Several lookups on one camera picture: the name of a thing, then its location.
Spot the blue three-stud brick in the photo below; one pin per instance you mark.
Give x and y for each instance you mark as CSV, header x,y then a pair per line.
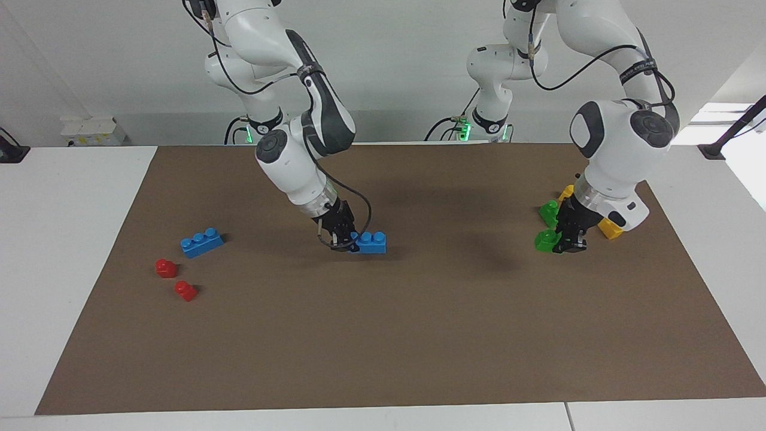
x,y
201,244
372,243

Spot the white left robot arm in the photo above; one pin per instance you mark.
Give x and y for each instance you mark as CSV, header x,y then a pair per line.
x,y
616,155

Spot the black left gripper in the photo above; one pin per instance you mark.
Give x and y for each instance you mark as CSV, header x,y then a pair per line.
x,y
577,218

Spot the green two-stud brick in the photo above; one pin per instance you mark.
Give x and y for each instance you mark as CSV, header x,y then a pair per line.
x,y
545,242
547,212

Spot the black clamp stand with pole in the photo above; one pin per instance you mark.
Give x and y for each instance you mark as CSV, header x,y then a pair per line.
x,y
715,149

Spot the red one-stud block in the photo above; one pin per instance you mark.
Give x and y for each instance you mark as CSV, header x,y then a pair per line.
x,y
185,291
166,269

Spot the brown table mat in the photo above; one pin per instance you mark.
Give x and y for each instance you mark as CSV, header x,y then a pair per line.
x,y
383,335

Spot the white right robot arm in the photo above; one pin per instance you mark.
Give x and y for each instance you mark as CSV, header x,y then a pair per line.
x,y
293,167

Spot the yellow two-stud brick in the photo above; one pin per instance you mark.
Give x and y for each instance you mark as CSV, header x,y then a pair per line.
x,y
611,229
565,193

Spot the white box with yellow label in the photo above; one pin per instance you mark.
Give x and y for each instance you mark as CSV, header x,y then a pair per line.
x,y
90,131

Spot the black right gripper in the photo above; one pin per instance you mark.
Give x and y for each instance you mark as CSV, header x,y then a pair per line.
x,y
336,222

